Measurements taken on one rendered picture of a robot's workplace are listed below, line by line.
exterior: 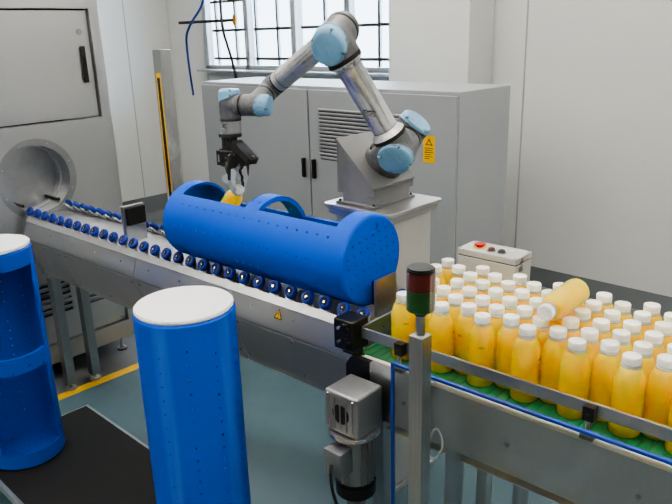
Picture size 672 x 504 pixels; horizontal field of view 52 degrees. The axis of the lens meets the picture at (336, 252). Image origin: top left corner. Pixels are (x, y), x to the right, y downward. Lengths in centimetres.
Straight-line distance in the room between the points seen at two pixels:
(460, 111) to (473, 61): 117
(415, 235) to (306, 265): 60
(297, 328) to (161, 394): 48
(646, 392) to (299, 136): 312
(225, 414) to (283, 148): 271
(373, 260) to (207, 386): 61
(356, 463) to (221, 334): 50
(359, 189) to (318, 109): 178
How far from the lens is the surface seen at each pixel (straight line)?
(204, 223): 240
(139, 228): 305
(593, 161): 466
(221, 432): 203
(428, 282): 148
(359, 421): 182
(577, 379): 163
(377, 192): 243
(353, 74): 221
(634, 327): 174
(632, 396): 160
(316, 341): 213
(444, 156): 364
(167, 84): 324
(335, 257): 197
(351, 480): 194
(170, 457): 207
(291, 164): 443
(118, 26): 732
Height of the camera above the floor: 175
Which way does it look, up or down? 18 degrees down
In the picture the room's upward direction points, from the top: 2 degrees counter-clockwise
